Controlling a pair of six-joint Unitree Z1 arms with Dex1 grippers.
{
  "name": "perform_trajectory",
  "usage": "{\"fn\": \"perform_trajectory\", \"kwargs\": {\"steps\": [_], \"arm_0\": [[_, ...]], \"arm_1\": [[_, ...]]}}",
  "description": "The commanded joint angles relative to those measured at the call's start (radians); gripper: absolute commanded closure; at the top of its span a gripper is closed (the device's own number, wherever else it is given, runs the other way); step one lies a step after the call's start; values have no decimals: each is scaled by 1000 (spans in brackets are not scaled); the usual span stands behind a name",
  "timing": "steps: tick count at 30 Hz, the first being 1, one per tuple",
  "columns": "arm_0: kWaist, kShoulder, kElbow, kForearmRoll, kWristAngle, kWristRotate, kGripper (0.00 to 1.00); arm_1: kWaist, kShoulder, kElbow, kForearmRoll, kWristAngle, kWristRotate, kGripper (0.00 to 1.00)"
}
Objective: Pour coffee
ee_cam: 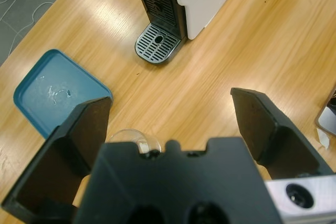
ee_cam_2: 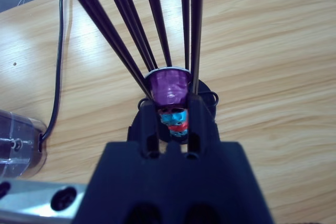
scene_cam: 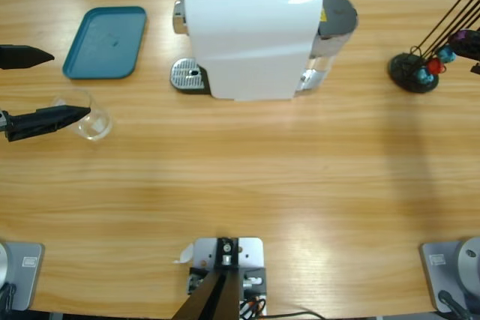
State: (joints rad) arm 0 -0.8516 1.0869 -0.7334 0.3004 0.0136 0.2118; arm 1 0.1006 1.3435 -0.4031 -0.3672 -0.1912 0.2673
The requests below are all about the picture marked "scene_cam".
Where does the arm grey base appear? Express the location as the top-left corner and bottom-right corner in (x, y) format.
(0, 241), (45, 312)
(418, 236), (480, 313)

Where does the black clamp bracket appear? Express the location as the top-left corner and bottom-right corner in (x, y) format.
(186, 266), (268, 298)

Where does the white capsule coffee machine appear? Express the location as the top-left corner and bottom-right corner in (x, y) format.
(170, 0), (326, 103)

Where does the white paper tab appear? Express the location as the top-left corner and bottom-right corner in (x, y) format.
(172, 243), (195, 265)

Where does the white mount plate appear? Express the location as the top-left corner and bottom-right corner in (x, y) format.
(189, 236), (268, 317)

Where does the teal coffee capsule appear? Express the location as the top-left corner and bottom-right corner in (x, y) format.
(437, 45), (458, 63)
(416, 68), (439, 85)

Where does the black base cable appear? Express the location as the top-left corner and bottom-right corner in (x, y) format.
(0, 282), (18, 313)
(437, 289), (474, 320)

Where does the red coffee capsule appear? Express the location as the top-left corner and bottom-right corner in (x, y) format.
(427, 57), (446, 76)

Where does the water tank with dark lid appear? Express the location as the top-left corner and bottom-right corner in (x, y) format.
(295, 0), (359, 92)

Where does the teal plastic tray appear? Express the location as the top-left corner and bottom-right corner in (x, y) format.
(61, 5), (148, 81)

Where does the clear drinking glass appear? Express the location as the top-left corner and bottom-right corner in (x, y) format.
(52, 88), (113, 142)

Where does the chrome slotted drip tray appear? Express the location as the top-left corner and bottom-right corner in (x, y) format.
(170, 57), (211, 95)

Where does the black camera post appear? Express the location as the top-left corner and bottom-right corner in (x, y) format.
(170, 237), (241, 320)

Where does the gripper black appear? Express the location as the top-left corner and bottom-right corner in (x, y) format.
(0, 44), (92, 143)
(451, 28), (480, 76)

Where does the black capsule holder with rods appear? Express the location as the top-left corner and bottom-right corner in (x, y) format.
(388, 0), (480, 94)

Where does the red orange wire bundle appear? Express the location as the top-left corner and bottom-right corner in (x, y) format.
(239, 295), (268, 319)

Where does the purple coffee capsule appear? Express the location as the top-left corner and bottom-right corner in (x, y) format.
(448, 30), (468, 49)

